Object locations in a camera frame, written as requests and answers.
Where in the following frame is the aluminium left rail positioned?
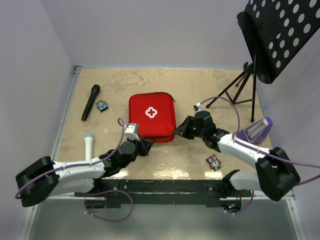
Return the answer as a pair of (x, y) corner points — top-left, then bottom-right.
(50, 65), (83, 162)

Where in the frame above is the blue owl toy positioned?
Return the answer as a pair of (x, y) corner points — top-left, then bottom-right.
(96, 100), (109, 113)

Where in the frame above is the aluminium rail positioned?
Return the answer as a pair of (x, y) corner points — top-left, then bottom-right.
(31, 178), (297, 201)
(50, 65), (83, 162)

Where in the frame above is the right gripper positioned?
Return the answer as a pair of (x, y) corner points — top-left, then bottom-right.
(174, 115), (206, 140)

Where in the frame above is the red medicine kit case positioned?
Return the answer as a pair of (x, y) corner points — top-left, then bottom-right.
(128, 92), (177, 143)

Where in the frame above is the brown owl toy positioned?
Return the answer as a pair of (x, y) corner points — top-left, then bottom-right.
(206, 154), (222, 171)

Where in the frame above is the black music stand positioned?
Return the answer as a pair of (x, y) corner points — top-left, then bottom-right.
(221, 0), (320, 122)

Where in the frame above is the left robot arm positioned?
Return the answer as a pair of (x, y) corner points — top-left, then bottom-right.
(15, 123), (154, 208)

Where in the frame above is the white microphone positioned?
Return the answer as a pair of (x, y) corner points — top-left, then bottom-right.
(83, 132), (94, 161)

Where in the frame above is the aluminium front rail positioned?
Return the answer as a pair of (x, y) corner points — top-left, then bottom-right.
(31, 178), (297, 201)

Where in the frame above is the black microphone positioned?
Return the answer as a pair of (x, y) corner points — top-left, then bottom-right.
(81, 84), (101, 122)

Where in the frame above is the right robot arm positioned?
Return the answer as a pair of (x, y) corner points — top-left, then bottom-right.
(173, 104), (301, 202)

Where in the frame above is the purple box device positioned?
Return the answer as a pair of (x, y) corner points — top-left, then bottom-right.
(236, 117), (273, 146)

